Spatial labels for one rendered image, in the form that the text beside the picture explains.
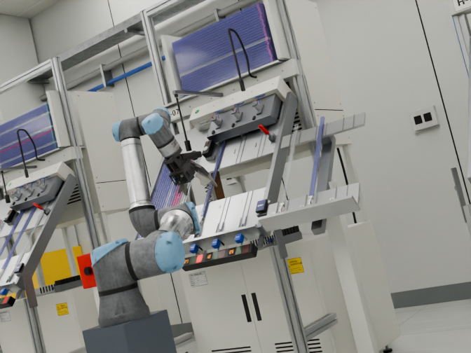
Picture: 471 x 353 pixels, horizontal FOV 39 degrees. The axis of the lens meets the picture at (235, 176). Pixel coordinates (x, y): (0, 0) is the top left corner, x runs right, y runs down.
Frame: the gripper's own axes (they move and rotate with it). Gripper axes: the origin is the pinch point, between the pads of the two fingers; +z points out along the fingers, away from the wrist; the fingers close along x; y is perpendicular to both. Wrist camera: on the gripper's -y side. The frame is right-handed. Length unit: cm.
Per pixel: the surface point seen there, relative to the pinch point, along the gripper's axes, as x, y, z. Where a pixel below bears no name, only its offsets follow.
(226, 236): 4.3, 8.7, 16.9
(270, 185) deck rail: 21.0, -9.5, 11.2
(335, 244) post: 42, 5, 33
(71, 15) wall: -245, -271, -54
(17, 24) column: -295, -263, -71
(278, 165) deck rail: 21.0, -21.7, 10.3
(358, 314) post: 44, 19, 55
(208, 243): -5.5, 8.2, 18.5
